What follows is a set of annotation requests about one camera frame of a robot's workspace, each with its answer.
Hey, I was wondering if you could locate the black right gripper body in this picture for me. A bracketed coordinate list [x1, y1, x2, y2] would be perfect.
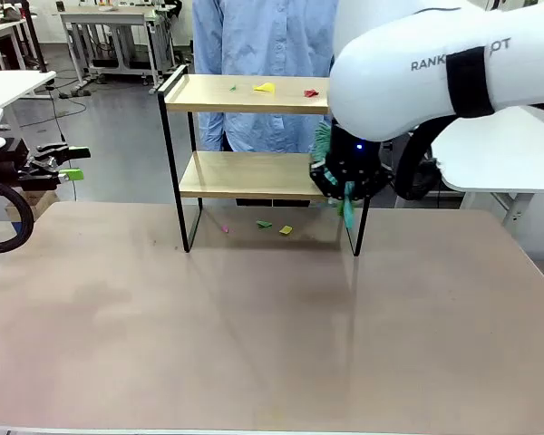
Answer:
[325, 124, 383, 177]

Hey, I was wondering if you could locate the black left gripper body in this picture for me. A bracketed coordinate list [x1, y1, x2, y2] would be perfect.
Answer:
[0, 138, 34, 182]

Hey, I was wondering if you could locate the teal hand brush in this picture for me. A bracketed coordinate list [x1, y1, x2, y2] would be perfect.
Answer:
[310, 121, 358, 232]

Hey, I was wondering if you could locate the two-tier wooden black-framed shelf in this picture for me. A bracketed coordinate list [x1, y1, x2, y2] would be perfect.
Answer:
[156, 64, 373, 257]

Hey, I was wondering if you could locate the small cardboard box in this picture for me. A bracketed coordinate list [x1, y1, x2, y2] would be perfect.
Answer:
[4, 189, 59, 223]

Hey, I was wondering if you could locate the white side table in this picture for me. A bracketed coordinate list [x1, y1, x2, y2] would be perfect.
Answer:
[0, 70, 57, 136]

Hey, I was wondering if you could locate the white table with legs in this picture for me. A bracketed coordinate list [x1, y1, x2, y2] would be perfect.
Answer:
[430, 105, 544, 228]

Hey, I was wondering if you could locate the white background workbench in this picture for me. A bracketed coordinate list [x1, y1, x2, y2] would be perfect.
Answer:
[0, 15, 41, 72]

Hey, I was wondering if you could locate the grey background desk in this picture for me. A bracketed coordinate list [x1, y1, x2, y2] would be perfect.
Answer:
[58, 5, 165, 88]

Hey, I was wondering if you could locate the person in blue shirt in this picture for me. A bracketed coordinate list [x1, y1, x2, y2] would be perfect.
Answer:
[191, 0, 342, 153]

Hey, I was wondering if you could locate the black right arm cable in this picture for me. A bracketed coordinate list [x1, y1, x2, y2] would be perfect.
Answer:
[392, 101, 460, 203]

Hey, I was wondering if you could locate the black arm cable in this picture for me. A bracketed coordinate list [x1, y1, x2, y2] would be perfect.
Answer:
[392, 101, 460, 203]
[0, 174, 35, 255]

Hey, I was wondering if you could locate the black floor cable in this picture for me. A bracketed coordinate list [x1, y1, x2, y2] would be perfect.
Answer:
[44, 75, 88, 141]

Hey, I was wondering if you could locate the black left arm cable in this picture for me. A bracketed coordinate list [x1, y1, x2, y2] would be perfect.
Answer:
[0, 174, 35, 255]

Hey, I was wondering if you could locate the black strap on arm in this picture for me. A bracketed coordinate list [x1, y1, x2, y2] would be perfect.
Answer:
[445, 44, 498, 120]

